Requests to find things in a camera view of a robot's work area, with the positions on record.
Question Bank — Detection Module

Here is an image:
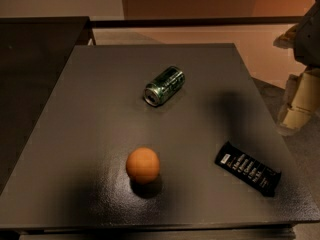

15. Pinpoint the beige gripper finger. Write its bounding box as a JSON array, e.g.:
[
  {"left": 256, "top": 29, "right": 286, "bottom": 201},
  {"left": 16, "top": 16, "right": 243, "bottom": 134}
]
[
  {"left": 277, "top": 67, "right": 320, "bottom": 136},
  {"left": 273, "top": 24, "right": 298, "bottom": 49}
]

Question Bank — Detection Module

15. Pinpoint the green soda can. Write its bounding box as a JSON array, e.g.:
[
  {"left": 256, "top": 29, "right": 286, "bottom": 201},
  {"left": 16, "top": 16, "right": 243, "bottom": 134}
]
[{"left": 143, "top": 66, "right": 185, "bottom": 107}]

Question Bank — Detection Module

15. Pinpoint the black snack bar wrapper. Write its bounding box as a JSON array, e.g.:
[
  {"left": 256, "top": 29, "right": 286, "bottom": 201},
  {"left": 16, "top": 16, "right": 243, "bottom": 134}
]
[{"left": 215, "top": 142, "right": 281, "bottom": 197}]

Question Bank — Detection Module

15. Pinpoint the orange fruit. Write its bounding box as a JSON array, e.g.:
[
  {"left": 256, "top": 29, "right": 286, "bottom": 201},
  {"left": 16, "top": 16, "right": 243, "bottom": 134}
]
[{"left": 126, "top": 147, "right": 160, "bottom": 185}]

